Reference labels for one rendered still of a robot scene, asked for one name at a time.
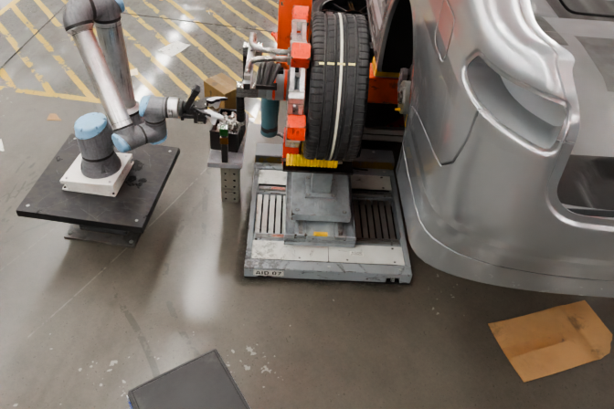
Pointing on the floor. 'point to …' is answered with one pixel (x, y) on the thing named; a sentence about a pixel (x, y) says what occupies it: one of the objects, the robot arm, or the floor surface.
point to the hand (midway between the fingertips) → (226, 107)
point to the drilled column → (230, 184)
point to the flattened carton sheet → (553, 340)
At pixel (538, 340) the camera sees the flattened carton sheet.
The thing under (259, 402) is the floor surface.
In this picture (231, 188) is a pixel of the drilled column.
